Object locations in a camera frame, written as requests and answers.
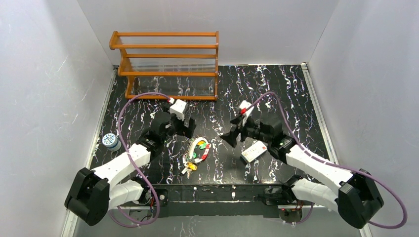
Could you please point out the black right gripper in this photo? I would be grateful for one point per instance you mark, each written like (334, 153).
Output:
(242, 130)

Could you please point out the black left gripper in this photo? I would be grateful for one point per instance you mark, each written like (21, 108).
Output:
(180, 124)

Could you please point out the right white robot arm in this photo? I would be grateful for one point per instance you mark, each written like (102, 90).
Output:
(353, 195)

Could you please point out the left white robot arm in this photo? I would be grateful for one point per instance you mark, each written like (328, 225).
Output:
(94, 192)

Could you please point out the white card box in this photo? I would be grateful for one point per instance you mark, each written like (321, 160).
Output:
(254, 151)

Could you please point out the orange wooden rack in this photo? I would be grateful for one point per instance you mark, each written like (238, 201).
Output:
(183, 65)

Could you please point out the blue white round tin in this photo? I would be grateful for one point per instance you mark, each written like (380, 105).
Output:
(111, 142)

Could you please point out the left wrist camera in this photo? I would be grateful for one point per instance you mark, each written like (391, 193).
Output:
(177, 107)

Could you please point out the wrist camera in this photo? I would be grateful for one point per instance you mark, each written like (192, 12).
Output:
(245, 110)
(177, 107)

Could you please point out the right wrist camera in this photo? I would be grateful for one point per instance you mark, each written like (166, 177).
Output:
(245, 110)

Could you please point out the aluminium frame rail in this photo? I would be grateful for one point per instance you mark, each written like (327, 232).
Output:
(320, 195)

